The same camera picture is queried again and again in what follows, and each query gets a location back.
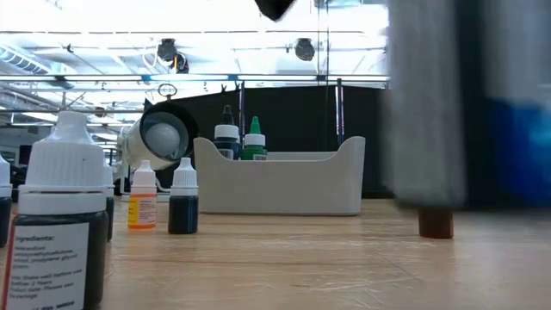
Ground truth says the black food coloring bottle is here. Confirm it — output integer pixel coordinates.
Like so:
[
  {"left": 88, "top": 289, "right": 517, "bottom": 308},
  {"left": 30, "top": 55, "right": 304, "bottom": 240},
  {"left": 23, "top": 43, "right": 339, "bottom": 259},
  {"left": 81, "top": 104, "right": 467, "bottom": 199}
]
[{"left": 214, "top": 104, "right": 241, "bottom": 161}]

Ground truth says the green food coloring bottle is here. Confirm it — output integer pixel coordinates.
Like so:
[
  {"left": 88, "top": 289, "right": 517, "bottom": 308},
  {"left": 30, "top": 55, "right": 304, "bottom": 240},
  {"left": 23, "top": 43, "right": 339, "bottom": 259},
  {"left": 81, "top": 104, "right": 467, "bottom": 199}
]
[{"left": 239, "top": 115, "right": 269, "bottom": 162}]

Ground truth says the small dark dropper bottle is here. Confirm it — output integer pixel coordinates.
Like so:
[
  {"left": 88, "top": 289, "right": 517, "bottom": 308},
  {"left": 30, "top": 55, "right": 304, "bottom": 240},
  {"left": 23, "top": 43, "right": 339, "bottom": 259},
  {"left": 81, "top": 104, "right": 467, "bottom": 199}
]
[
  {"left": 167, "top": 156, "right": 200, "bottom": 235},
  {"left": 0, "top": 153, "right": 13, "bottom": 249},
  {"left": 104, "top": 159, "right": 116, "bottom": 243},
  {"left": 1, "top": 110, "right": 109, "bottom": 310}
]

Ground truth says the blue food coloring bottle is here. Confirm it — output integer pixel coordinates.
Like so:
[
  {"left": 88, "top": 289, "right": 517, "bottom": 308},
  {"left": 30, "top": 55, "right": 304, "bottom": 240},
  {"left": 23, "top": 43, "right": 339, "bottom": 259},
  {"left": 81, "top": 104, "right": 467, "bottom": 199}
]
[{"left": 380, "top": 0, "right": 551, "bottom": 210}]

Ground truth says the black partition curtain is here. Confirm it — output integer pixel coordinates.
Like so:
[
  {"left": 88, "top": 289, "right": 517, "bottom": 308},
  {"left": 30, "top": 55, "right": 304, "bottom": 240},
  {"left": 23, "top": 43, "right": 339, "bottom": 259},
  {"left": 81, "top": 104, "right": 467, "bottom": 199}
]
[{"left": 170, "top": 84, "right": 391, "bottom": 197}]

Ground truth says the long ceiling light bar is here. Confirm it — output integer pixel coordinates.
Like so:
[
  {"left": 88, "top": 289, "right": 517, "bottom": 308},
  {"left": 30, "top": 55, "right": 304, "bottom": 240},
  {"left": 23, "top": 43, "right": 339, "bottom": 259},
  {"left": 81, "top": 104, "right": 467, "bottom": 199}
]
[{"left": 0, "top": 72, "right": 391, "bottom": 84}]

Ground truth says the gray plastic bin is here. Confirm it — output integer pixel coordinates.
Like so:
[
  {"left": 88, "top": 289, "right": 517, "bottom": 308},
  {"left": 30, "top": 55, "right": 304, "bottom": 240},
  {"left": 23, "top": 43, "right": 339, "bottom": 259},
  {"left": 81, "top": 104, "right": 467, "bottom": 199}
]
[{"left": 193, "top": 135, "right": 367, "bottom": 217}]

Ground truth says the white spot lamp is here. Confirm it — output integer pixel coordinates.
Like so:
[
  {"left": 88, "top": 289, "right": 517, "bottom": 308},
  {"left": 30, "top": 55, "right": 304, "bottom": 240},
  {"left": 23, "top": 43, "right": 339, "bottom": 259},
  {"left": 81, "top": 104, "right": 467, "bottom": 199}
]
[{"left": 116, "top": 99, "right": 201, "bottom": 204}]

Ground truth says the black ceiling cable reel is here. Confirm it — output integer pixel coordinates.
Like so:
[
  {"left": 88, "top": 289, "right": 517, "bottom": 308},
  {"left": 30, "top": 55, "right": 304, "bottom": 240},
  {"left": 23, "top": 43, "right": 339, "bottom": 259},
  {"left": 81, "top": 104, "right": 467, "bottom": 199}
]
[
  {"left": 294, "top": 37, "right": 317, "bottom": 62},
  {"left": 156, "top": 37, "right": 190, "bottom": 75}
]

